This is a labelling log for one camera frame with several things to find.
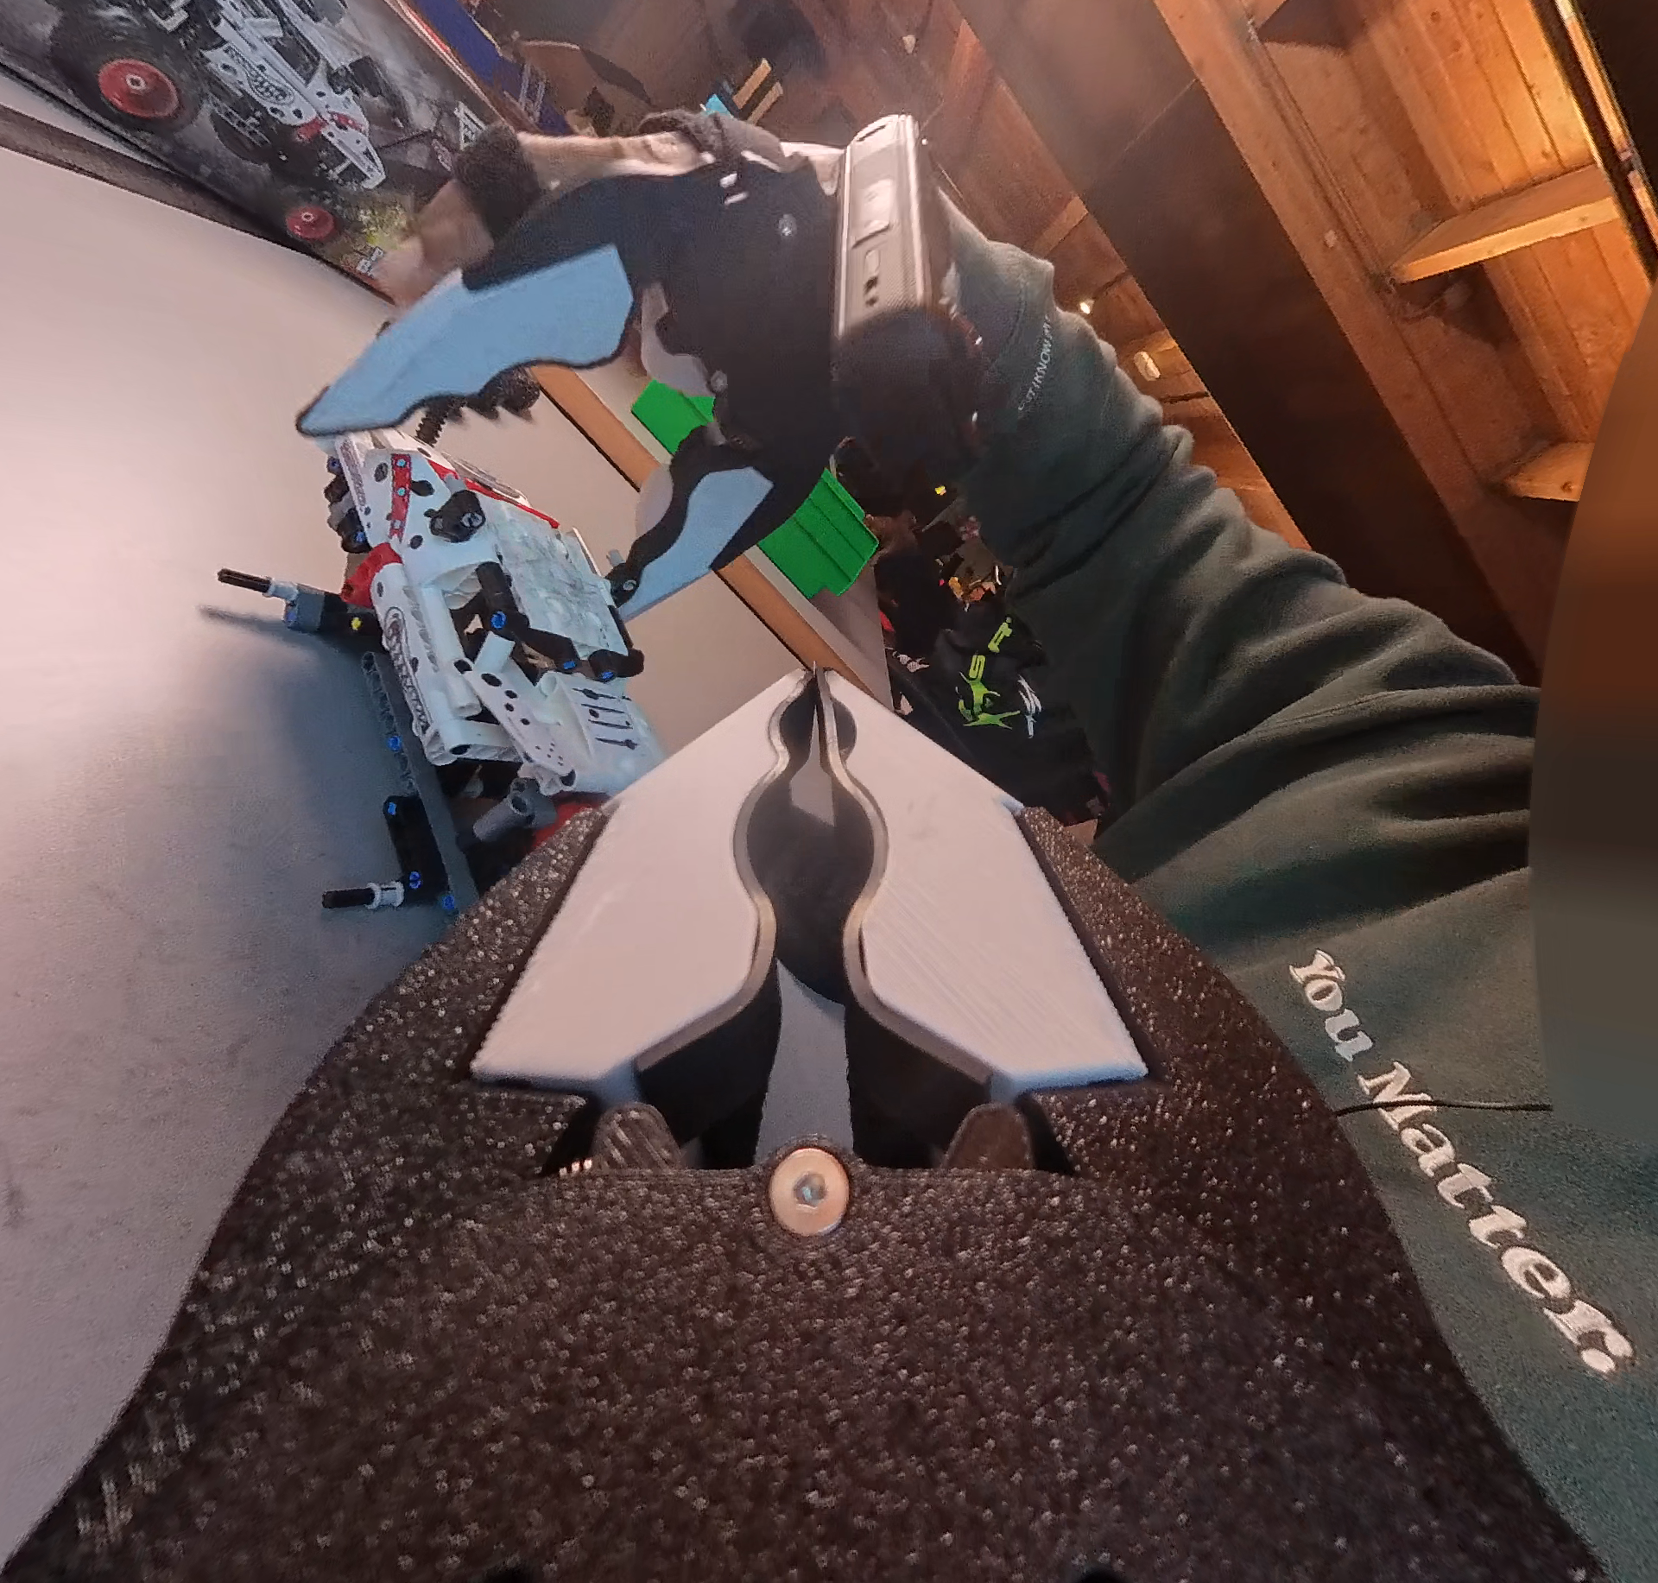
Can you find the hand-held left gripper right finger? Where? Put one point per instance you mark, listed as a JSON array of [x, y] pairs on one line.
[[986, 936]]

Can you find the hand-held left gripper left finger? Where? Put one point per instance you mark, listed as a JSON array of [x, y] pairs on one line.
[[634, 936]]

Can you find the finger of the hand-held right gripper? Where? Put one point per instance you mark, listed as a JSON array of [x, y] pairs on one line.
[[507, 320], [714, 515]]

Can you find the white toy brick truck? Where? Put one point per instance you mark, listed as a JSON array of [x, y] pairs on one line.
[[507, 598]]

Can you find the person's right forearm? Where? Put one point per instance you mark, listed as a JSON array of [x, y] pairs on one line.
[[1166, 571]]

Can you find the toy truck set box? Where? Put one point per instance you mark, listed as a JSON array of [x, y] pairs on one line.
[[234, 56]]

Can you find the person's right hand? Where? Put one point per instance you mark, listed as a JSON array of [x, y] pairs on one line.
[[446, 234]]

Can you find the green plastic bin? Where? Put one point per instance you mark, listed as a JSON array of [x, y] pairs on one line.
[[829, 534]]

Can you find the black jacket green print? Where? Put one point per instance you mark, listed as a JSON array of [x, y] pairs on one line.
[[999, 703]]

